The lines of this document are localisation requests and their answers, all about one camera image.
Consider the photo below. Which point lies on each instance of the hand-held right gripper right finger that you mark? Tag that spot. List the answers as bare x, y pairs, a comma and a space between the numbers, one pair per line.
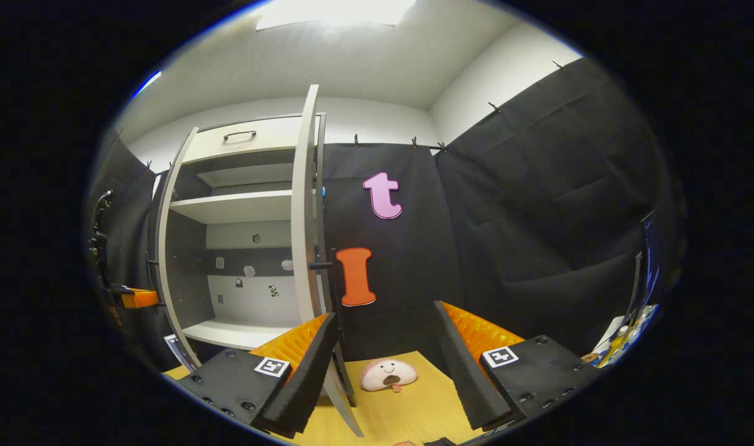
466, 378

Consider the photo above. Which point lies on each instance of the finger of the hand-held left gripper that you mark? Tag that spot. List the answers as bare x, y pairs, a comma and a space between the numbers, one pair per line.
140, 298

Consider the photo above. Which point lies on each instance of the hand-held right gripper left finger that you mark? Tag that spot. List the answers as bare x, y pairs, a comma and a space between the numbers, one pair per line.
311, 371

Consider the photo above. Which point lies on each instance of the beige cabinet door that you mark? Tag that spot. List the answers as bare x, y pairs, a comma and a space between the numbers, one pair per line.
302, 217
161, 248

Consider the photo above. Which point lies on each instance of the beige double-door shoe cabinet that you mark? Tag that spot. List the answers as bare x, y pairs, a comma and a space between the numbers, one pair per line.
253, 291

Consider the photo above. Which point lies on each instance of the white cabinet shelf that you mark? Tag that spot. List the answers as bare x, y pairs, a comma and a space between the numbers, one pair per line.
240, 333
240, 207

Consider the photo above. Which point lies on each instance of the beige cabinet drawer front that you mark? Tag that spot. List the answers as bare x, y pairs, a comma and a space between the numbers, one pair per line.
271, 133

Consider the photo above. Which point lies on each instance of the white printed card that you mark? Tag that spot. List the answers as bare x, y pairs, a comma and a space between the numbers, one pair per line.
177, 352

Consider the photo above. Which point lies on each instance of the pink white plush toy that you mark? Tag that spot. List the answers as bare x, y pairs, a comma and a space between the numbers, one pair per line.
386, 375

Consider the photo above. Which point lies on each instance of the white blue printed item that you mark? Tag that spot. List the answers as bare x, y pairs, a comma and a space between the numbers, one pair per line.
618, 337

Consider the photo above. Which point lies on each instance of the narrow ceiling light strip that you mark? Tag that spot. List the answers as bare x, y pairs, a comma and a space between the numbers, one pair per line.
146, 83

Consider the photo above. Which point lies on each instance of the rectangular ceiling light panel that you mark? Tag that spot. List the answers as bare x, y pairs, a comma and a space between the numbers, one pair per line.
333, 12

